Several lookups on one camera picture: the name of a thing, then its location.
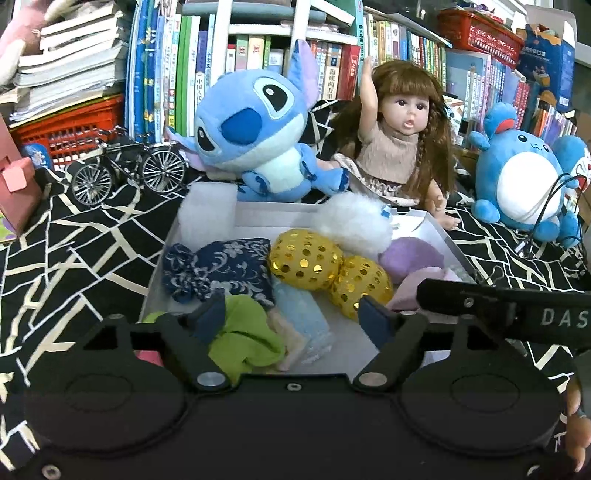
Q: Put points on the row of upright books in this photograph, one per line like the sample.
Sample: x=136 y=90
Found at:
x=184 y=69

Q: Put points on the blue floral pouch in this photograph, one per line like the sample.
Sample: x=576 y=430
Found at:
x=221 y=267

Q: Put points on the black patterned blanket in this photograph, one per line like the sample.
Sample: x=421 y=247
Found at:
x=92 y=258

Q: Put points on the beige cloth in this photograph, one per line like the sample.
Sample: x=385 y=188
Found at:
x=288 y=350

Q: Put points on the pink plush toy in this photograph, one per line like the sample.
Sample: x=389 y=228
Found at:
x=18 y=46

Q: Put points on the white foam block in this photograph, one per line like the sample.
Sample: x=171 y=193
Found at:
x=207 y=207

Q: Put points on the white printed box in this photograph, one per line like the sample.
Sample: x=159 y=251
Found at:
x=456 y=120

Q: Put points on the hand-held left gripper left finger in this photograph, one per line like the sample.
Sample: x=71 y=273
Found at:
x=210 y=318

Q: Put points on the white pipe frame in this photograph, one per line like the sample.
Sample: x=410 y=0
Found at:
x=300 y=18

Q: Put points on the pink toy house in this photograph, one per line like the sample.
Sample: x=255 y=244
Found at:
x=18 y=184

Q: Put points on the person's right hand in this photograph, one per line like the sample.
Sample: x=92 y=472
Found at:
x=578 y=415

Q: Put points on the light blue face mask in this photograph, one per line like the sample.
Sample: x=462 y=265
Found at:
x=300 y=309

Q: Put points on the round blue white-bellied plush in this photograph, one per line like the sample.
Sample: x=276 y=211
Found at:
x=521 y=184

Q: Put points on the pink cloth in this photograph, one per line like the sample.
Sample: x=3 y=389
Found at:
x=415 y=286

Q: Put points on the white cardboard box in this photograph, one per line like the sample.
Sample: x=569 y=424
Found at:
x=277 y=214

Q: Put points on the stack of paper books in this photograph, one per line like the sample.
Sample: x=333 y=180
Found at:
x=69 y=64

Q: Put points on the blue cat plush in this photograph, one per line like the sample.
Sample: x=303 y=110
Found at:
x=577 y=157

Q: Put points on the doll with brown hair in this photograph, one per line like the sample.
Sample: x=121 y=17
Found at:
x=397 y=147

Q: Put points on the small blue toy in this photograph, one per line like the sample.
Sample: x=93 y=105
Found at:
x=34 y=156

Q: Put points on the blue printed carton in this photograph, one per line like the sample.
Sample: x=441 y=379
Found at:
x=545 y=64

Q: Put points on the red plastic basket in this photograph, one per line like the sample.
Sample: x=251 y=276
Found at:
x=480 y=30
x=69 y=134

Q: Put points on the green soft toy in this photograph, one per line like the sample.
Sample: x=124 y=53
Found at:
x=240 y=332

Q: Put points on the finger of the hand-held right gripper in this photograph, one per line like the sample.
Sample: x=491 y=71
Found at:
x=461 y=300

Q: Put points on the blue alien plush toy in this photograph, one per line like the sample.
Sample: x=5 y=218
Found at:
x=258 y=129

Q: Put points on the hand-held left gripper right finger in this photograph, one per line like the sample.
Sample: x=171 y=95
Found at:
x=374 y=318

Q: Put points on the metal model bicycle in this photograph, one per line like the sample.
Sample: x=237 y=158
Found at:
x=129 y=166

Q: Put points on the white and purple plush toy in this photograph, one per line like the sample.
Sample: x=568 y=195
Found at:
x=355 y=221

